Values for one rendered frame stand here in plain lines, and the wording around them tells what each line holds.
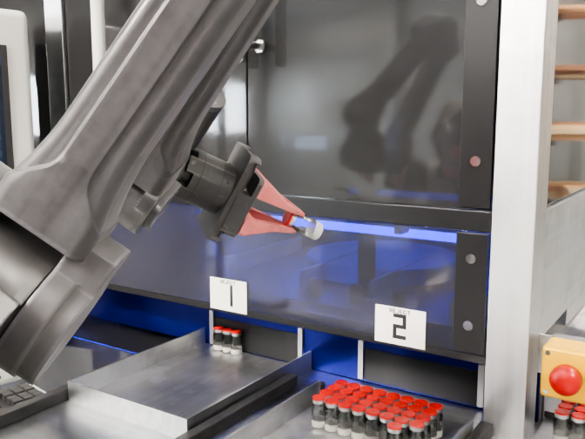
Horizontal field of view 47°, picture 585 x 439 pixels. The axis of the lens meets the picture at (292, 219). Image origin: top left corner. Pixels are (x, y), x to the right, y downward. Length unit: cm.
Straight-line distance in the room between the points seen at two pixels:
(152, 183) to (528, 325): 60
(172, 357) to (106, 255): 95
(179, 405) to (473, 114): 64
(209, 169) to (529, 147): 46
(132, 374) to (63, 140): 92
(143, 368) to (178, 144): 77
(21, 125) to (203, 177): 80
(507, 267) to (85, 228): 71
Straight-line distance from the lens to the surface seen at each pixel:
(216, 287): 126
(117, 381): 125
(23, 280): 41
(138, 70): 38
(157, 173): 59
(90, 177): 39
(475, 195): 99
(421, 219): 102
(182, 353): 137
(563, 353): 100
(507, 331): 101
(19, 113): 145
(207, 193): 70
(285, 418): 107
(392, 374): 119
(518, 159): 97
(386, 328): 108
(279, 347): 130
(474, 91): 99
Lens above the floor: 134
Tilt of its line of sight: 9 degrees down
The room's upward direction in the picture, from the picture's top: straight up
